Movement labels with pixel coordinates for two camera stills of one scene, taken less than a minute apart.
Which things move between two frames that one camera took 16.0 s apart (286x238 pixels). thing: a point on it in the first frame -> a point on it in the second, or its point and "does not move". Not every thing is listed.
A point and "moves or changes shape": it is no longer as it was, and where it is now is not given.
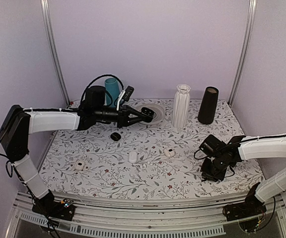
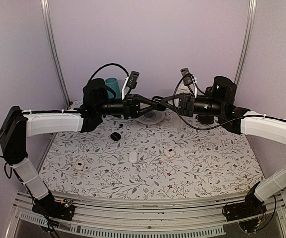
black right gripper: [206, 172] -> [186, 104]
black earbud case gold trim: [148, 111] moves or changes shape
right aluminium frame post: [251, 20] does not move
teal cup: [112, 90] does not move
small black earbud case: [115, 136] does not move
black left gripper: [123, 116] -> [131, 105]
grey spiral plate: [159, 113] does not move
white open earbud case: [79, 165] does not move
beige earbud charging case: [169, 152] does not move
